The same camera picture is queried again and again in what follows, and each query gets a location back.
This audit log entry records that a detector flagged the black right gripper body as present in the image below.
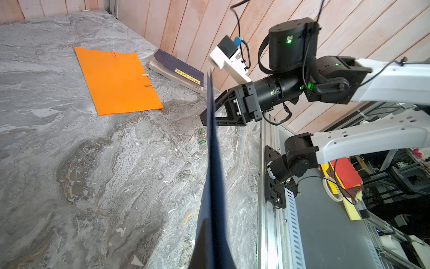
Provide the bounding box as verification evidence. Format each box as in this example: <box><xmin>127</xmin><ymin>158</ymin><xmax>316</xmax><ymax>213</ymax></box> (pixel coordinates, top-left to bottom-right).
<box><xmin>227</xmin><ymin>82</ymin><xmax>262</xmax><ymax>124</ymax></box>

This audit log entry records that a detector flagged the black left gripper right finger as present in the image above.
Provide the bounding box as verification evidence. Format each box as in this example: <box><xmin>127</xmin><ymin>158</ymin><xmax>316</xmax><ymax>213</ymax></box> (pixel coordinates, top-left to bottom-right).
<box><xmin>218</xmin><ymin>229</ymin><xmax>236</xmax><ymax>269</ymax></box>

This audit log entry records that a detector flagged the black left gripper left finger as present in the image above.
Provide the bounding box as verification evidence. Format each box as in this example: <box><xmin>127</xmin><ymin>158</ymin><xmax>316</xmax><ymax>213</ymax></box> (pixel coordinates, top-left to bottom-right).
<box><xmin>188</xmin><ymin>218</ymin><xmax>208</xmax><ymax>269</ymax></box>

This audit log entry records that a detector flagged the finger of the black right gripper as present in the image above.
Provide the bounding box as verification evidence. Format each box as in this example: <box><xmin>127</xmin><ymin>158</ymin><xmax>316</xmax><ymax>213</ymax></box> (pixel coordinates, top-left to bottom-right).
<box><xmin>199</xmin><ymin>114</ymin><xmax>246</xmax><ymax>127</ymax></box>
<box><xmin>206</xmin><ymin>90</ymin><xmax>235</xmax><ymax>116</ymax></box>

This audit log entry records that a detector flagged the blue paper document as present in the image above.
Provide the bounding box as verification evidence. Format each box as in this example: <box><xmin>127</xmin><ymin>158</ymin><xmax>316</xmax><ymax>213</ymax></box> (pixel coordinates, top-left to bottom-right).
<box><xmin>198</xmin><ymin>72</ymin><xmax>226</xmax><ymax>269</ymax></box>

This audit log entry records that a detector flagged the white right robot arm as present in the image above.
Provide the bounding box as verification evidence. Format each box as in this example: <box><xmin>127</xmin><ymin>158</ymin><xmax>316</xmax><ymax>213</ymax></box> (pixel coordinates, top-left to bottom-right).
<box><xmin>200</xmin><ymin>17</ymin><xmax>430</xmax><ymax>182</ymax></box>

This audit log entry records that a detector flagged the dark purple book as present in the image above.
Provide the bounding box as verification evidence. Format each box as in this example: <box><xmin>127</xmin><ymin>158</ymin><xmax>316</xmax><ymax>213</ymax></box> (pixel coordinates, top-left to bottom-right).
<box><xmin>148</xmin><ymin>49</ymin><xmax>204</xmax><ymax>94</ymax></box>

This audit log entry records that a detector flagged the masking tape roll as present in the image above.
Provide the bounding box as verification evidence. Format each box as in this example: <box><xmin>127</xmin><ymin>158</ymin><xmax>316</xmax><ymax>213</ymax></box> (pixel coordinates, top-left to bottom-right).
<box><xmin>322</xmin><ymin>177</ymin><xmax>343</xmax><ymax>202</ymax></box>

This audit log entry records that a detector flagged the orange paper document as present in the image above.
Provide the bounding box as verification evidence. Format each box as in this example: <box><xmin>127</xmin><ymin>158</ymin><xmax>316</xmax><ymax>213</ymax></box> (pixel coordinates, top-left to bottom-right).
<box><xmin>75</xmin><ymin>47</ymin><xmax>163</xmax><ymax>116</ymax></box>

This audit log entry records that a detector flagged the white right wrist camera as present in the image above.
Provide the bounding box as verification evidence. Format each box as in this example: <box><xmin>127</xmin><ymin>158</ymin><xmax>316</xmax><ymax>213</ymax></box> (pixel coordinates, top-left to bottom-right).
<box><xmin>209</xmin><ymin>35</ymin><xmax>251</xmax><ymax>85</ymax></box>

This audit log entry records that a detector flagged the aluminium front rail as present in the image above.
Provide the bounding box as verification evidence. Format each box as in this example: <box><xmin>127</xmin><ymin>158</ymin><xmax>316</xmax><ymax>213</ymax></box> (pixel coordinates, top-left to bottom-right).
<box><xmin>256</xmin><ymin>120</ymin><xmax>306</xmax><ymax>269</ymax></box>

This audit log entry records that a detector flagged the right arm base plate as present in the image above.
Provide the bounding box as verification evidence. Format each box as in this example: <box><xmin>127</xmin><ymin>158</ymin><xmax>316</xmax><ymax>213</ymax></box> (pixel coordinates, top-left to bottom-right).
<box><xmin>263</xmin><ymin>145</ymin><xmax>300</xmax><ymax>208</ymax></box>

